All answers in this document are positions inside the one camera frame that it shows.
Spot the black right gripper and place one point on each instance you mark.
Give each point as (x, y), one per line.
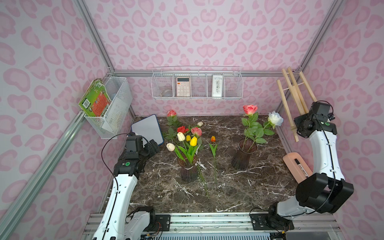
(301, 126)

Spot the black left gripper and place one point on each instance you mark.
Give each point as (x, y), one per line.
(151, 147)

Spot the blue framed whiteboard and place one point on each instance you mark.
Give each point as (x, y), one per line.
(149, 128)

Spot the white rose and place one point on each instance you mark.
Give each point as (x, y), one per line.
(267, 128)
(172, 148)

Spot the cream white tulip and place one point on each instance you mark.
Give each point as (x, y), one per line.
(183, 144)

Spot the wooden easel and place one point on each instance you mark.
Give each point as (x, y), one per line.
(294, 90)

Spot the pink rose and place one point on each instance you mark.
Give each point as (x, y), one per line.
(173, 124)
(249, 121)

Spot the purple glass vase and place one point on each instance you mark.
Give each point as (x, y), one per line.
(189, 171)
(241, 159)

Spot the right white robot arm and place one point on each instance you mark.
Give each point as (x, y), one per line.
(326, 190)

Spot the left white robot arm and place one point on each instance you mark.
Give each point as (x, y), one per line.
(116, 223)

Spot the red rose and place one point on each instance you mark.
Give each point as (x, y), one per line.
(182, 129)

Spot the pink eraser holder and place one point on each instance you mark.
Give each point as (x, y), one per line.
(289, 160)

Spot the white mesh side basket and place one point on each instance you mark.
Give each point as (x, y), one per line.
(111, 123)

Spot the black marker pen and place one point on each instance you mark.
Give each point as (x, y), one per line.
(302, 168)

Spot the orange tulip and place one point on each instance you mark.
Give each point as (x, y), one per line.
(213, 146)

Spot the green red booklet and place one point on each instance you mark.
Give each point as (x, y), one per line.
(96, 101)

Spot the pink calculator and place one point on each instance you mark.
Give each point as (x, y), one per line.
(183, 86)

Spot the white remote control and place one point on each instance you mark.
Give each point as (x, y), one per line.
(217, 86)

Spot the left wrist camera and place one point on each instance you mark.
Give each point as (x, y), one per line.
(134, 143)

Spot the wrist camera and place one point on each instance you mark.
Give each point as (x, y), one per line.
(320, 108)
(134, 143)

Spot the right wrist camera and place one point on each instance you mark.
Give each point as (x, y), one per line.
(320, 108)

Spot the white wire wall basket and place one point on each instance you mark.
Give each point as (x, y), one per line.
(164, 83)

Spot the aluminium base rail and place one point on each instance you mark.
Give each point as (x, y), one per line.
(243, 226)

